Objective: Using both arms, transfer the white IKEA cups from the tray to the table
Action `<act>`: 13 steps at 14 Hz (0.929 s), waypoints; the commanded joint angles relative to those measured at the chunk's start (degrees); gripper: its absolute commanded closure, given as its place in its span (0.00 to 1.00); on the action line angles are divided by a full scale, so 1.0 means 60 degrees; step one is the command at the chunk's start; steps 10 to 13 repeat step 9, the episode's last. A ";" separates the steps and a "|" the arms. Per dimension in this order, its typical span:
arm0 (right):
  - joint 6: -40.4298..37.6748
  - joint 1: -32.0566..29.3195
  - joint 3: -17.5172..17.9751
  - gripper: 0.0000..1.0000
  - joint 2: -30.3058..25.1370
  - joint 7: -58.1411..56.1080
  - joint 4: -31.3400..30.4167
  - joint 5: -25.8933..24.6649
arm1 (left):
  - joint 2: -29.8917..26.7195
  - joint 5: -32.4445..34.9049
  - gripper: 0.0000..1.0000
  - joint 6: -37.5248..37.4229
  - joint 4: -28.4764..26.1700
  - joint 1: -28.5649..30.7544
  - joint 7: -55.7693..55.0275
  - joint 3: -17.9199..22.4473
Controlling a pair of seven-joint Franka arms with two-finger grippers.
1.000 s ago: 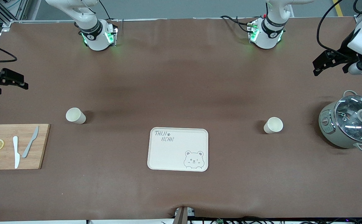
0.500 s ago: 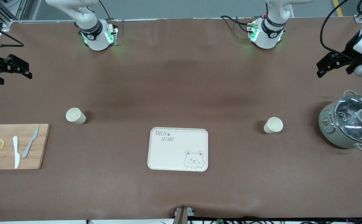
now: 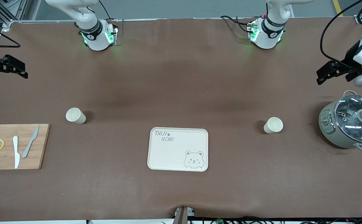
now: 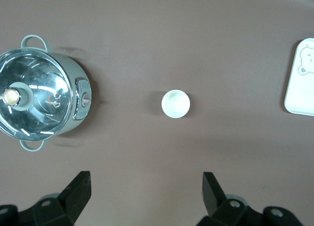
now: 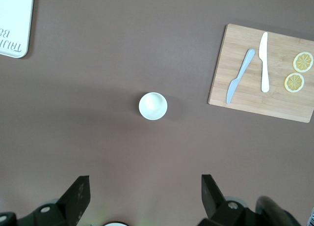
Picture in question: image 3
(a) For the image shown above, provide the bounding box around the white cup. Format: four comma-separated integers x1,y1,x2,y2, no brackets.
263,117,283,134
66,108,86,124

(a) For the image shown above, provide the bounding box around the glass pot lid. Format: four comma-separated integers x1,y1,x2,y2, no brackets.
334,96,362,143

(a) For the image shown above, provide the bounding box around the grey-green electric cooking pot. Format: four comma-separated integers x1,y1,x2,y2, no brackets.
318,90,362,152

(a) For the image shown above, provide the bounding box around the wooden cutting board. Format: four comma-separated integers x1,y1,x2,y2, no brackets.
0,124,51,170

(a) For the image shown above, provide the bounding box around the grey plastic knife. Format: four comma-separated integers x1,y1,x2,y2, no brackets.
22,126,39,158

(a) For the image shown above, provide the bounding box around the white plastic knife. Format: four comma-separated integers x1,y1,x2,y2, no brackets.
13,136,20,169

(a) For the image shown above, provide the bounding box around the brown table cover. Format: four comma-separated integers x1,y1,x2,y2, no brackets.
0,17,362,222

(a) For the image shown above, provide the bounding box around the cream bear print tray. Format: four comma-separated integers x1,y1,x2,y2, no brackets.
147,127,209,172

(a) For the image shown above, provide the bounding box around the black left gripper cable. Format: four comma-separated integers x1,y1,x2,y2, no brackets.
320,0,362,69

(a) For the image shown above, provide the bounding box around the black right arm base cable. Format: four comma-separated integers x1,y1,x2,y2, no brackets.
99,0,112,21

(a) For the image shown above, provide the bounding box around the black arm base cable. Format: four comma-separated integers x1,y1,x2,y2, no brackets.
99,0,112,21
221,15,253,33

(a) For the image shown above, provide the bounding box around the black left arm base cable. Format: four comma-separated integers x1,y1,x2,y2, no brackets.
221,15,253,33

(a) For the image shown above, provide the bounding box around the grey table edge bracket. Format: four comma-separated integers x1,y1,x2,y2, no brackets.
174,207,195,224

